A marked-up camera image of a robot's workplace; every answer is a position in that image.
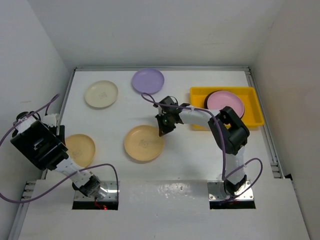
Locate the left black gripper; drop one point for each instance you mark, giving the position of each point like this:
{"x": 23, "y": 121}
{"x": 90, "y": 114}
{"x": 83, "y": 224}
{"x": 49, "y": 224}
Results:
{"x": 61, "y": 137}

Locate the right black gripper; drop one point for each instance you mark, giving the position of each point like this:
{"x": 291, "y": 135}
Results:
{"x": 164, "y": 129}

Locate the yellow plate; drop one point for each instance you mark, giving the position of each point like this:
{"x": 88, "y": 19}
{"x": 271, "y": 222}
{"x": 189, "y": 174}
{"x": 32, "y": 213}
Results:
{"x": 143, "y": 143}
{"x": 81, "y": 148}

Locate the dark-rimmed plate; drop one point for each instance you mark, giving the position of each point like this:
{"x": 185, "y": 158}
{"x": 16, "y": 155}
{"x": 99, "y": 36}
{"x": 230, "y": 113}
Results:
{"x": 214, "y": 101}

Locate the pink plate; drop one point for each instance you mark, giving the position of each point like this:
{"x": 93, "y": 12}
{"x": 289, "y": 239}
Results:
{"x": 233, "y": 101}

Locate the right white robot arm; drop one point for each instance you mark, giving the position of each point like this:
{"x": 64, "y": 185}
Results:
{"x": 228, "y": 130}

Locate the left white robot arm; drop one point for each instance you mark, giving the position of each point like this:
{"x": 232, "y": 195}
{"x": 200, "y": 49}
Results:
{"x": 42, "y": 142}

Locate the yellow plastic bin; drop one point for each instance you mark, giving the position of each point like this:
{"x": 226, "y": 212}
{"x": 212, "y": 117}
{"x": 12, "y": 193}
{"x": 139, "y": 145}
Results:
{"x": 253, "y": 116}

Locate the purple plate at back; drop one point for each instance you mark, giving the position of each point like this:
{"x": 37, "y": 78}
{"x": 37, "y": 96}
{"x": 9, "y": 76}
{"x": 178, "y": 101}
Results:
{"x": 148, "y": 80}

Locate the cream plate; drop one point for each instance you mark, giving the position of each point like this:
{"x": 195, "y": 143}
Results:
{"x": 101, "y": 94}

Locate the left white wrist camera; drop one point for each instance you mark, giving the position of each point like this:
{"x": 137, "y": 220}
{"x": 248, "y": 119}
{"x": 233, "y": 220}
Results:
{"x": 51, "y": 120}

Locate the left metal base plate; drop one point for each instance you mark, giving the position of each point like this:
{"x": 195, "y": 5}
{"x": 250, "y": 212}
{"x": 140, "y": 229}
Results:
{"x": 107, "y": 193}

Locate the metal base plate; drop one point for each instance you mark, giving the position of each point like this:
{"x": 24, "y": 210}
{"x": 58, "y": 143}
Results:
{"x": 218, "y": 193}
{"x": 107, "y": 193}

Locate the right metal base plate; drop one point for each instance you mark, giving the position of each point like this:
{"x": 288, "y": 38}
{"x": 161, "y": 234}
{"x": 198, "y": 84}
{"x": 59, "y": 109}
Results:
{"x": 218, "y": 193}

